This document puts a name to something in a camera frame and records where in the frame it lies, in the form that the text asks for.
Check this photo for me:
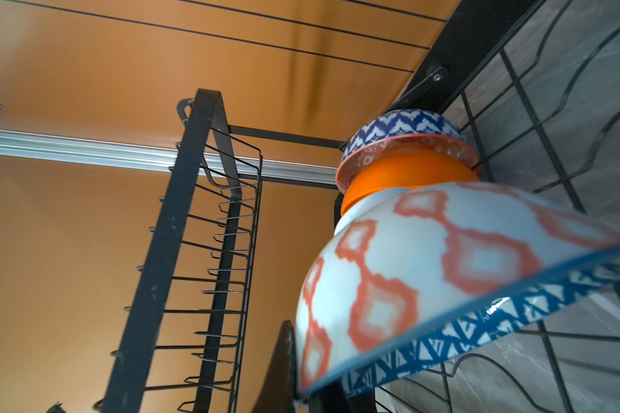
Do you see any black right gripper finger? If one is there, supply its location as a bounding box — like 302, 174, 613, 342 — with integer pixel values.
252, 320, 297, 413

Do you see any blue geometric patterned bowl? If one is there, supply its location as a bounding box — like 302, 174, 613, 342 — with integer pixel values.
296, 182, 620, 398

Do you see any orange plastic bowl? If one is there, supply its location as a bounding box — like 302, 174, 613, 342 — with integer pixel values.
340, 144, 480, 214

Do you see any red and blue patterned bowl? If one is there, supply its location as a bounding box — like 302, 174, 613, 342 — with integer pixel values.
335, 109, 481, 194

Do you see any black metal dish rack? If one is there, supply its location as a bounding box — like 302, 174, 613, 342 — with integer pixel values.
45, 0, 620, 413

